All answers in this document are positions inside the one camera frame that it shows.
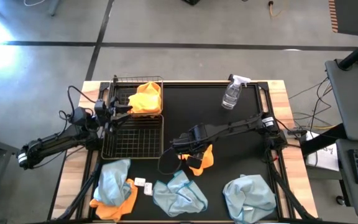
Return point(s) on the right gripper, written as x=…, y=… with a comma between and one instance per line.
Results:
x=194, y=137

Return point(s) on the black mat with orange stripes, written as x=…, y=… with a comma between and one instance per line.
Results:
x=353, y=18

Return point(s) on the black monitor pole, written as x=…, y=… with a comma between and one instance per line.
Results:
x=357, y=51

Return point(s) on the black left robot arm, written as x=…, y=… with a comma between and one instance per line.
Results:
x=54, y=141

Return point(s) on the black caster wheel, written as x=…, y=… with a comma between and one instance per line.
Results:
x=340, y=200

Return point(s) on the clear spray bottle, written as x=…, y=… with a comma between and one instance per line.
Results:
x=231, y=96

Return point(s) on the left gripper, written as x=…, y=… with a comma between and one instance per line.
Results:
x=106, y=112

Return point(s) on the white paper sheet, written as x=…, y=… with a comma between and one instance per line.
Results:
x=325, y=158

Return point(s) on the light blue microfiber towel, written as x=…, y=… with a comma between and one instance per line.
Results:
x=179, y=196
x=249, y=196
x=112, y=180

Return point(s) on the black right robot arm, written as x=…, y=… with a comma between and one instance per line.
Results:
x=235, y=126

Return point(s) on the grey furniture leg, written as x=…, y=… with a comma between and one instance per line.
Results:
x=54, y=7

